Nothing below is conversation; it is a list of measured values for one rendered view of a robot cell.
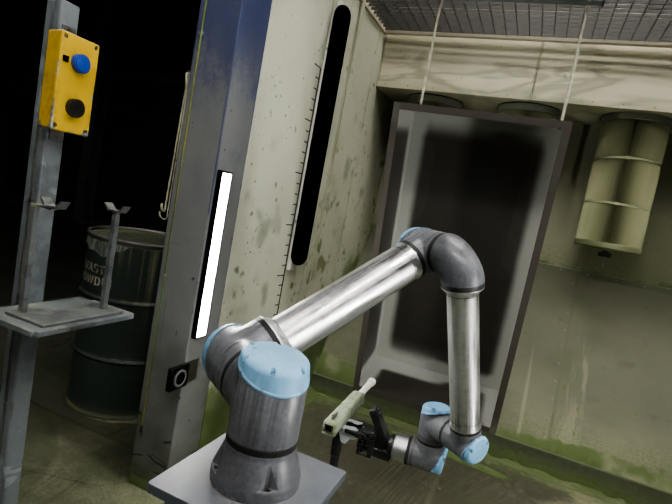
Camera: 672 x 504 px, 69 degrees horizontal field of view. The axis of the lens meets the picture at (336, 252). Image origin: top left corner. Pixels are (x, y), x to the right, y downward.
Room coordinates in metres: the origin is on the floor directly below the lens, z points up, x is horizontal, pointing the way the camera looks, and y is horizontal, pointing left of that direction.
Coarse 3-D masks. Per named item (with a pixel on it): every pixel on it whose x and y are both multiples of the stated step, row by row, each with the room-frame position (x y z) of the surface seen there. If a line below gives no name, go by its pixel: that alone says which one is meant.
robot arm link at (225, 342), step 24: (408, 240) 1.35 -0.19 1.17; (432, 240) 1.32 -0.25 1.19; (384, 264) 1.28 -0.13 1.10; (408, 264) 1.30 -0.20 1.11; (336, 288) 1.22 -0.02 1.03; (360, 288) 1.23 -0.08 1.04; (384, 288) 1.26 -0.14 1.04; (288, 312) 1.17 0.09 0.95; (312, 312) 1.17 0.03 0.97; (336, 312) 1.19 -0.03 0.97; (360, 312) 1.24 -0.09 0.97; (216, 336) 1.13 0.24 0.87; (240, 336) 1.09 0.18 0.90; (264, 336) 1.09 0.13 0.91; (288, 336) 1.13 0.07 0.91; (312, 336) 1.16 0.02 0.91; (216, 360) 1.06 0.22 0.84; (216, 384) 1.04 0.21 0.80
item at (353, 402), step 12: (372, 384) 1.90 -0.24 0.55; (348, 396) 1.70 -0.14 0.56; (360, 396) 1.72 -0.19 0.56; (336, 408) 1.59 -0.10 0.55; (348, 408) 1.60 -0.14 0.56; (324, 420) 1.49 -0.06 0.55; (336, 420) 1.50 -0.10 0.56; (324, 432) 1.48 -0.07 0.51; (336, 432) 1.48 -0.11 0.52; (336, 444) 1.57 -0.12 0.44; (336, 456) 1.57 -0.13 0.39
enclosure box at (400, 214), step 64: (448, 128) 2.09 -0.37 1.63; (512, 128) 2.00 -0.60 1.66; (384, 192) 1.86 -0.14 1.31; (448, 192) 2.13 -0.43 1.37; (512, 192) 2.03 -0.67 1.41; (512, 256) 2.07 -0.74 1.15; (384, 320) 2.32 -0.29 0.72; (512, 320) 2.10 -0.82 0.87; (384, 384) 2.10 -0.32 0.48; (448, 384) 2.17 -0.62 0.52
